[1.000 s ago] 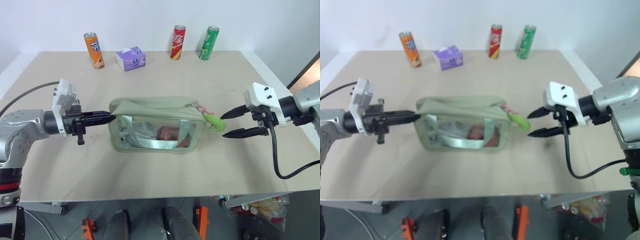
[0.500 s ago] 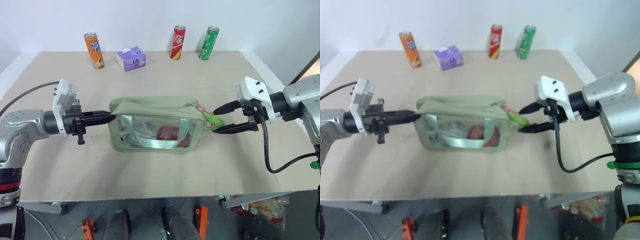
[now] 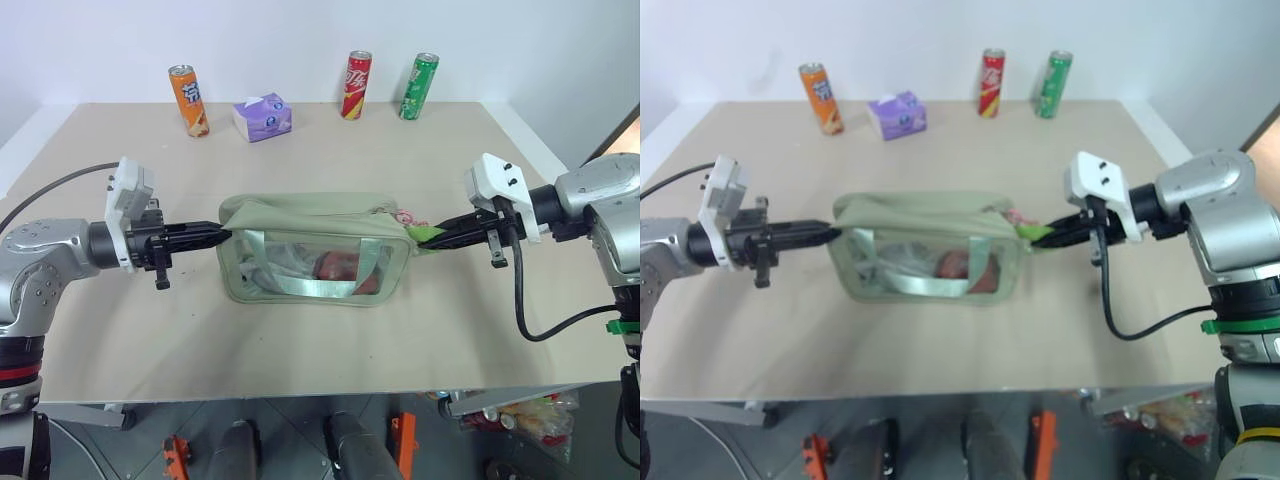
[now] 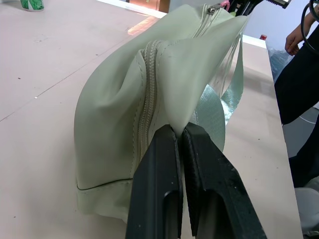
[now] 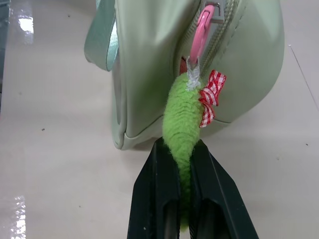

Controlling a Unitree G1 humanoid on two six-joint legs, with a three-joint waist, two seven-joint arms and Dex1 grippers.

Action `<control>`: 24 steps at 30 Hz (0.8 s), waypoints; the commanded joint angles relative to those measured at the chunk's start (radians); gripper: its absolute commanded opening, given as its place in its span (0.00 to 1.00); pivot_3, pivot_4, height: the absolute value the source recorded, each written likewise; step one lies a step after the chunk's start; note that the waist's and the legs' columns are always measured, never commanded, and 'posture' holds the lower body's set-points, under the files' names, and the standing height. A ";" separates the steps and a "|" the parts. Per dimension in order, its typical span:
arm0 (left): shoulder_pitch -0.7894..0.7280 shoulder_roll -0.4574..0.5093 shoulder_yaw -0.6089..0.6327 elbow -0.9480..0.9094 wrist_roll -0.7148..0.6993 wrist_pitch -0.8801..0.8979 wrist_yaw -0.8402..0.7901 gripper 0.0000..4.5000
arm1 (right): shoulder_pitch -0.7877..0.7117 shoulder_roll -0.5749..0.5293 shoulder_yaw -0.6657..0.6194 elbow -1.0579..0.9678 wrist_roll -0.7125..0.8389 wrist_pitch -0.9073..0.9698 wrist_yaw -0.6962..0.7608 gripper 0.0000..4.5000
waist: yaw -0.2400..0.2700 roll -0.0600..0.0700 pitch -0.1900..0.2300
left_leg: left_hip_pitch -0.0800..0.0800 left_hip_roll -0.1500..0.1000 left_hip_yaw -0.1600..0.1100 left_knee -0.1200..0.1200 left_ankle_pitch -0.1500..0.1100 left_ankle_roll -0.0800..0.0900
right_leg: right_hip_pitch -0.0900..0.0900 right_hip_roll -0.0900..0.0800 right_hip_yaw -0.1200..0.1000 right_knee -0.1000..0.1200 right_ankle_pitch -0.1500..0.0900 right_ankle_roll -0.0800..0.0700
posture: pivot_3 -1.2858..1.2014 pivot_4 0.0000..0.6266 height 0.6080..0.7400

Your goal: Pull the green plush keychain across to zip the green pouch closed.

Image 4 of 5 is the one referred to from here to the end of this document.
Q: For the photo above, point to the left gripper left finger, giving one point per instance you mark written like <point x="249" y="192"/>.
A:
<point x="157" y="189"/>

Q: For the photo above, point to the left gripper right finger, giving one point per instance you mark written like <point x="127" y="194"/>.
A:
<point x="219" y="194"/>

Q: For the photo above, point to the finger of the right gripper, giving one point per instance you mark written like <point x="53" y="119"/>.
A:
<point x="243" y="6"/>

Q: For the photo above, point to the green transparent zipper pouch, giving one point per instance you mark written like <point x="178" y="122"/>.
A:
<point x="112" y="112"/>

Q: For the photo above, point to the bystander bare hand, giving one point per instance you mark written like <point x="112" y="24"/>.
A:
<point x="294" y="41"/>

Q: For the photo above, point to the red bottle cap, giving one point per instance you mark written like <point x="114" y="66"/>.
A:
<point x="263" y="37"/>

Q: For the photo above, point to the clear bag of snacks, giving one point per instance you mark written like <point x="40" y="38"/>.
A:
<point x="277" y="59"/>

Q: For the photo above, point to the brown wooden cabinet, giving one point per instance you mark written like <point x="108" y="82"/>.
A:
<point x="152" y="4"/>

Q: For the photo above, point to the silver robot body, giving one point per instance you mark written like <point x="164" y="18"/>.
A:
<point x="309" y="209"/>

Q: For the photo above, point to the bystander in dark clothes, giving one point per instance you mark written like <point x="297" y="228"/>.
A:
<point x="299" y="99"/>

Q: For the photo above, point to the green soda can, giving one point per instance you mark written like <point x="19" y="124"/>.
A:
<point x="32" y="4"/>

